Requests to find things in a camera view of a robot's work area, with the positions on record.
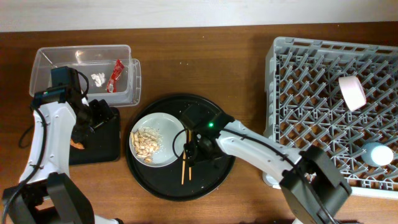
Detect wooden chopstick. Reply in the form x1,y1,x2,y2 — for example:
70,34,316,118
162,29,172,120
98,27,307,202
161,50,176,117
181,150,186,185
188,130,192,181

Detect grey plate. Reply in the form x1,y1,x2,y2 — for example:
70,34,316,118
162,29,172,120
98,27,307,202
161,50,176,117
129,113,187,168

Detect orange carrot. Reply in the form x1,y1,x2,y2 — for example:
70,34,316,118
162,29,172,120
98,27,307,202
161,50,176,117
70,139,85,150

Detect red snack wrapper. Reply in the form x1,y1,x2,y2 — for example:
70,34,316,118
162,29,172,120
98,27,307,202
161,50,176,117
106,59,125,93

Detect peanut shell food scraps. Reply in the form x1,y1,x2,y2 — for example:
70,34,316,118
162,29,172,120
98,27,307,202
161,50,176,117
131,127,162,164

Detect white bowl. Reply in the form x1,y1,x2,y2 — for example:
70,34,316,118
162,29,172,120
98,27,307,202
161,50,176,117
338,76,366,111

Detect light blue cup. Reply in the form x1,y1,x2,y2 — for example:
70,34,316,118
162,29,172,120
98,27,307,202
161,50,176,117
361,142,394,167

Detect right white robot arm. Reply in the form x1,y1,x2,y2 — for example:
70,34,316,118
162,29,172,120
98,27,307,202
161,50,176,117
180,104,352,223

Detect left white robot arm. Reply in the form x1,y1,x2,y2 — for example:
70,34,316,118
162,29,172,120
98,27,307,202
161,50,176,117
1,67,122,223

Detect clear plastic waste bin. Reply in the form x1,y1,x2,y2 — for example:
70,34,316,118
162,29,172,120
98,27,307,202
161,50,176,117
29,44,142,108

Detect grey dishwasher rack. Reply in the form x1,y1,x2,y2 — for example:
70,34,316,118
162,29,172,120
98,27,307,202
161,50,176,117
264,37,397,199

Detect black rectangular tray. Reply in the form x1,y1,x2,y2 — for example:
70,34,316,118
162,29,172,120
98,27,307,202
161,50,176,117
69,107,121,166

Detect crumpled white tissue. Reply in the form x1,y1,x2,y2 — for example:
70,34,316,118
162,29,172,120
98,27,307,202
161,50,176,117
91,73,106,87

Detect round black serving tray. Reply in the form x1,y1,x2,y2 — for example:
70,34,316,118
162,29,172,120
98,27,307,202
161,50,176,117
126,93,235,202

